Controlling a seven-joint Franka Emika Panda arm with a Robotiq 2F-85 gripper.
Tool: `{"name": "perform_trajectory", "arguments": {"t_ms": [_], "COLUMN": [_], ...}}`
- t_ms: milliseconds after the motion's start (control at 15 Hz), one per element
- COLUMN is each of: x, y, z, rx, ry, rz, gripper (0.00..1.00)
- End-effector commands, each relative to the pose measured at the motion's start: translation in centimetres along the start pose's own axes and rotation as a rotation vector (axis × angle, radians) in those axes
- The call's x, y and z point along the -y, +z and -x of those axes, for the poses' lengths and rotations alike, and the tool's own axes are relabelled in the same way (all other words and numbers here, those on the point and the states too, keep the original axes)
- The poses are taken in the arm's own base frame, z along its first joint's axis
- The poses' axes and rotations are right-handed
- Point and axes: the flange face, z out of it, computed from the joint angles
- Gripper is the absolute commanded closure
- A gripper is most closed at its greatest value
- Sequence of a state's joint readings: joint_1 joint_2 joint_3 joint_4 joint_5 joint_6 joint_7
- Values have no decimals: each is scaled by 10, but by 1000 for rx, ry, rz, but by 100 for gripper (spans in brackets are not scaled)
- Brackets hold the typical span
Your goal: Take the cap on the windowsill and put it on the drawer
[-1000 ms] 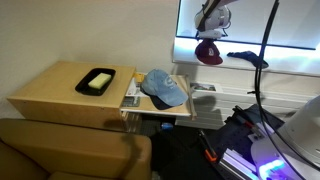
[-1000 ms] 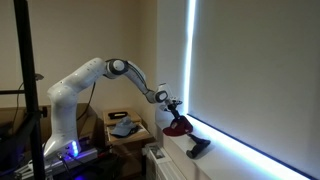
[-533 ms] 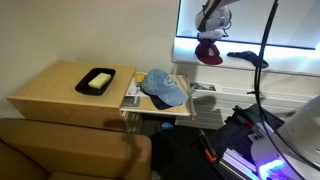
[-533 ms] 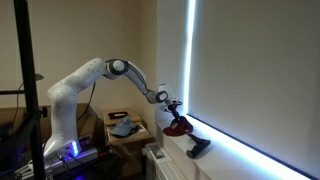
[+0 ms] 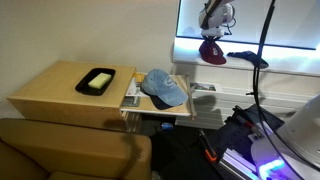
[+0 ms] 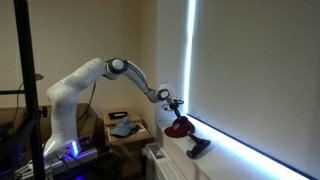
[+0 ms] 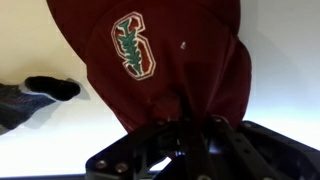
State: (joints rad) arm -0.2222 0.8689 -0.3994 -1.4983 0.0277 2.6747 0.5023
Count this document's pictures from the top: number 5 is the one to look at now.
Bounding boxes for dark navy cap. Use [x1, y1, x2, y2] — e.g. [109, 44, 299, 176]
[227, 50, 270, 70]

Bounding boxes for black remote calculator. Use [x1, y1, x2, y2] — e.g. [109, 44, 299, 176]
[120, 95, 141, 108]

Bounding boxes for white printed paper sheets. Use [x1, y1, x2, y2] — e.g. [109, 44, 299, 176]
[124, 77, 151, 98]

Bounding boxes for red cap with tree logo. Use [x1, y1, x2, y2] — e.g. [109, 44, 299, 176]
[198, 39, 228, 66]

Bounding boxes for black and red tool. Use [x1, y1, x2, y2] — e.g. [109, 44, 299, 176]
[232, 104, 264, 139]

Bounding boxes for black hanging cable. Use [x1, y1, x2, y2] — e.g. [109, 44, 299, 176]
[251, 0, 305, 180]

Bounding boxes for light blue denim cap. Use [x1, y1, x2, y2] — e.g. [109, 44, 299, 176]
[140, 68, 189, 111]

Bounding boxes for wooden pull-out drawer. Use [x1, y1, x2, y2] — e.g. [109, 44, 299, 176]
[119, 72, 198, 121]

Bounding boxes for small blue object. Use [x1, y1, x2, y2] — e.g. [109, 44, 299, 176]
[160, 122, 175, 131]

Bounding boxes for flyer with green red print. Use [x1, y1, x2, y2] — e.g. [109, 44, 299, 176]
[189, 82, 224, 94]

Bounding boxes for light wooden cabinet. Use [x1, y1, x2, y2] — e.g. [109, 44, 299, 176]
[6, 59, 144, 134]

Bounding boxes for white windowsill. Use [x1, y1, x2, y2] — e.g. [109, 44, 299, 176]
[172, 36, 320, 78]

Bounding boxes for black plastic tray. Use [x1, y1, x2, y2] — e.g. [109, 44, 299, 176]
[74, 67, 117, 97]

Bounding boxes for brown leather couch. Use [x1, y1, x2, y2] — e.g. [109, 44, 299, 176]
[0, 118, 153, 180]

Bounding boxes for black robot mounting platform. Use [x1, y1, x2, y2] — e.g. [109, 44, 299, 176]
[213, 103, 320, 180]

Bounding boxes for yellow sponge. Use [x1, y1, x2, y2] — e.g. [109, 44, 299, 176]
[87, 72, 113, 90]

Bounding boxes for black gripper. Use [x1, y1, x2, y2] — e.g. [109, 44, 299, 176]
[202, 34, 222, 42]

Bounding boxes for black and orange clamp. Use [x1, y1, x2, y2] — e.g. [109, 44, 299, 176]
[198, 129, 219, 164]

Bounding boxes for window with dark frame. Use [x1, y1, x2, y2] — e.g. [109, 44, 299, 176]
[175, 0, 320, 51]

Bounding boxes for yellow card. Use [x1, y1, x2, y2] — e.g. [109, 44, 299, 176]
[133, 72, 146, 83]

